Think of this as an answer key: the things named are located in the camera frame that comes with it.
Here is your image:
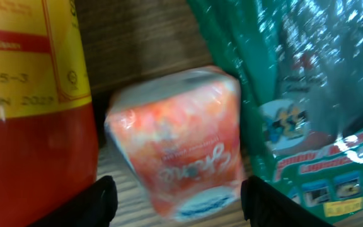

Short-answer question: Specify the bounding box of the red chili sauce bottle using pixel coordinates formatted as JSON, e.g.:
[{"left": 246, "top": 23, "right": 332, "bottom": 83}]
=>
[{"left": 0, "top": 0, "right": 98, "bottom": 226}]

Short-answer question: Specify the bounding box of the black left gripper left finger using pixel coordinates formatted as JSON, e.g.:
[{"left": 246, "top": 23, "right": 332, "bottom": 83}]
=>
[{"left": 29, "top": 175, "right": 118, "bottom": 227}]

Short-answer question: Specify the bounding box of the orange tissue packet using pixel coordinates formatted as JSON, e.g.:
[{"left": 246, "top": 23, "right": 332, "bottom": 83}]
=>
[{"left": 104, "top": 66, "right": 245, "bottom": 222}]

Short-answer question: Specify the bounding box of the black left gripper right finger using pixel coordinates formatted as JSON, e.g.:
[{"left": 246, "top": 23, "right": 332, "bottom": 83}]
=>
[{"left": 241, "top": 175, "right": 333, "bottom": 227}]

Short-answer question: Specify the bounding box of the green 3M gloves packet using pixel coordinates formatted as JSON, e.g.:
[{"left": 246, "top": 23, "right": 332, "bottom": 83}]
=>
[{"left": 189, "top": 0, "right": 363, "bottom": 226}]

